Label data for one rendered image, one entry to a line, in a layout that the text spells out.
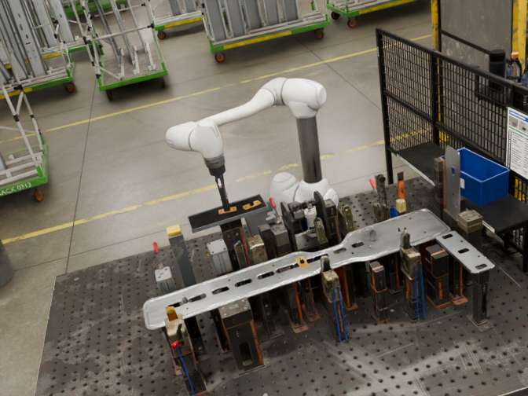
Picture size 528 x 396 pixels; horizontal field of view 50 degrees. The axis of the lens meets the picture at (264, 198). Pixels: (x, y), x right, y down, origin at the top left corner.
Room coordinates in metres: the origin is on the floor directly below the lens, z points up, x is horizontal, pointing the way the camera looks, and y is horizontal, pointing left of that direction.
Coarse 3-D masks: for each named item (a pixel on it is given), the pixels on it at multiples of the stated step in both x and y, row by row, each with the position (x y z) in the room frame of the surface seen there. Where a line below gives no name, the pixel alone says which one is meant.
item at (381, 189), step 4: (376, 176) 2.23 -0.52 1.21; (380, 176) 2.23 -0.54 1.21; (376, 180) 2.23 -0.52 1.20; (380, 180) 2.20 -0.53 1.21; (384, 180) 2.20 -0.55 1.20; (376, 184) 2.23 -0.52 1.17; (380, 184) 2.23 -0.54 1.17; (384, 184) 2.23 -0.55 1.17; (376, 188) 2.23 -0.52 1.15; (380, 188) 2.23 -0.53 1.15; (384, 188) 2.22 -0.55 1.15; (380, 192) 2.23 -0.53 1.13; (384, 192) 2.22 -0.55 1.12; (380, 196) 2.21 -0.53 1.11; (384, 196) 2.22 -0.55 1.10; (380, 200) 2.21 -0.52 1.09; (384, 200) 2.23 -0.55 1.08; (380, 204) 2.21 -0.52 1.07
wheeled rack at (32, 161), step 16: (0, 32) 6.13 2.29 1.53; (0, 80) 5.22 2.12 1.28; (16, 80) 6.12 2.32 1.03; (16, 112) 5.34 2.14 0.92; (0, 128) 6.01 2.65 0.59; (16, 160) 5.72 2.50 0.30; (32, 160) 5.67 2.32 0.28; (0, 176) 5.43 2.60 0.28; (16, 176) 5.26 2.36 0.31; (32, 176) 5.26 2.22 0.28; (0, 192) 5.11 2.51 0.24; (32, 192) 5.18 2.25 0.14
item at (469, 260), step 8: (456, 232) 1.98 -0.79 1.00; (440, 240) 1.95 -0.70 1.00; (448, 240) 1.93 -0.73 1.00; (456, 240) 1.92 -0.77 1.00; (464, 240) 1.91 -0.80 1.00; (448, 248) 1.88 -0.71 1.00; (456, 248) 1.87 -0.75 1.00; (464, 248) 1.86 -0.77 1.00; (472, 248) 1.85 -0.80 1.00; (456, 256) 1.82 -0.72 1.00; (464, 256) 1.81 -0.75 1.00; (472, 256) 1.80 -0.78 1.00; (480, 256) 1.79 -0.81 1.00; (464, 264) 1.76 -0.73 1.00; (472, 264) 1.75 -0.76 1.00; (480, 264) 1.74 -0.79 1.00; (488, 264) 1.73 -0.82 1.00; (472, 272) 1.71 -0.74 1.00
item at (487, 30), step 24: (432, 0) 4.77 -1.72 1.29; (456, 0) 4.41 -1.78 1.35; (480, 0) 4.05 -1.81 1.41; (504, 0) 3.75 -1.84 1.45; (432, 24) 4.78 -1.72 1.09; (456, 24) 4.42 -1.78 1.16; (480, 24) 4.06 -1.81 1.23; (504, 24) 3.75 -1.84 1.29; (456, 48) 4.42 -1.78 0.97; (480, 48) 4.04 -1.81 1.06; (504, 48) 3.74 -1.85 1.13; (480, 120) 4.06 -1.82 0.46; (504, 120) 3.74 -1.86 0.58; (480, 144) 4.09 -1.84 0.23
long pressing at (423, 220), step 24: (408, 216) 2.18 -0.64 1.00; (432, 216) 2.13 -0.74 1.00; (360, 240) 2.07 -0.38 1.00; (384, 240) 2.03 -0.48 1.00; (264, 264) 2.04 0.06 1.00; (288, 264) 2.00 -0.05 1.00; (312, 264) 1.97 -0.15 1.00; (336, 264) 1.94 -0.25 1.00; (192, 288) 1.98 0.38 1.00; (216, 288) 1.94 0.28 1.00; (240, 288) 1.91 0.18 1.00; (264, 288) 1.88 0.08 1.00; (144, 312) 1.89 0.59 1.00; (192, 312) 1.82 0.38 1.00
